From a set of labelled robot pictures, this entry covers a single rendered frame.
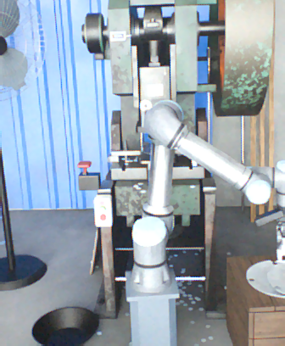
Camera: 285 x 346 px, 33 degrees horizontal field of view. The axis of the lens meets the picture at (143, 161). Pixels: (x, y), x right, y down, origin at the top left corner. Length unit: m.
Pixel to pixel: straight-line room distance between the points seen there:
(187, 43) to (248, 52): 0.36
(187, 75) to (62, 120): 1.59
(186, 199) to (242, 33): 0.79
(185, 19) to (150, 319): 1.26
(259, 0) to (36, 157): 2.27
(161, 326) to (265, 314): 0.38
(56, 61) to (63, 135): 0.54
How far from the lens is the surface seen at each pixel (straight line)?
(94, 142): 3.60
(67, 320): 2.43
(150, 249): 1.69
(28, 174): 3.77
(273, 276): 2.06
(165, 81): 2.26
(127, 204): 2.25
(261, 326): 1.92
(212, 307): 2.42
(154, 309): 1.77
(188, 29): 2.20
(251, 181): 1.58
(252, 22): 1.95
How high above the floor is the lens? 1.35
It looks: 16 degrees down
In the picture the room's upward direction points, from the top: 2 degrees counter-clockwise
